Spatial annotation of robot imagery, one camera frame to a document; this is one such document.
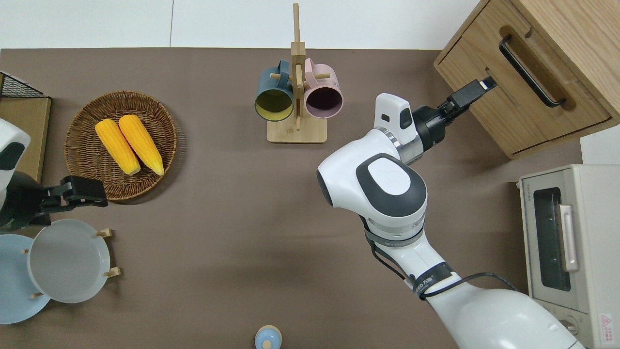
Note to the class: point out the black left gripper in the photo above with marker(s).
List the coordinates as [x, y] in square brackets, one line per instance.
[22, 203]

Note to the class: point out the light blue plate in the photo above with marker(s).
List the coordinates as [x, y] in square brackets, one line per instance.
[14, 286]

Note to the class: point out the white toaster oven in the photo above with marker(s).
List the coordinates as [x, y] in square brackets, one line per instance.
[596, 242]

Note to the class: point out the light wooden cabinet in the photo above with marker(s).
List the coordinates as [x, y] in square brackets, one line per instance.
[571, 34]

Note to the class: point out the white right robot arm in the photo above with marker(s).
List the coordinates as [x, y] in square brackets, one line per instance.
[392, 194]

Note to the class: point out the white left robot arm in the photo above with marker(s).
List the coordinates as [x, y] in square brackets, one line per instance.
[10, 145]

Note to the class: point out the grey plate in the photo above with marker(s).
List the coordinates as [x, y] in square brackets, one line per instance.
[68, 261]

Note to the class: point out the pink mug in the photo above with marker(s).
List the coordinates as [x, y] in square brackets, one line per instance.
[325, 80]

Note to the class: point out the wooden plate rack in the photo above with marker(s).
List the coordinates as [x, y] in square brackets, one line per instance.
[114, 272]

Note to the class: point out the plain wooden drawer front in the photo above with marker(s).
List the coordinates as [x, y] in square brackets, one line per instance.
[477, 97]

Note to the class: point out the round wicker basket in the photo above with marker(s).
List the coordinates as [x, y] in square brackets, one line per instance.
[87, 160]

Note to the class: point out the wooden mug tree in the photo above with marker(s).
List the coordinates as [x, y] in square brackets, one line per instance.
[296, 131]

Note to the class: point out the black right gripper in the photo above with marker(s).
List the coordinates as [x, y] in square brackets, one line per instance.
[428, 123]

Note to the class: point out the white oven knob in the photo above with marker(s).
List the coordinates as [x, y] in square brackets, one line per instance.
[570, 326]

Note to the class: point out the dark blue mug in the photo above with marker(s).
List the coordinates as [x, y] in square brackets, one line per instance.
[271, 82]

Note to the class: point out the yellow corn cob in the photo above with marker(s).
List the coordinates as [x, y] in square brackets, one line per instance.
[141, 143]
[116, 145]

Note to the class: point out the brown table mat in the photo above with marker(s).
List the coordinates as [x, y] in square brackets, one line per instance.
[232, 232]

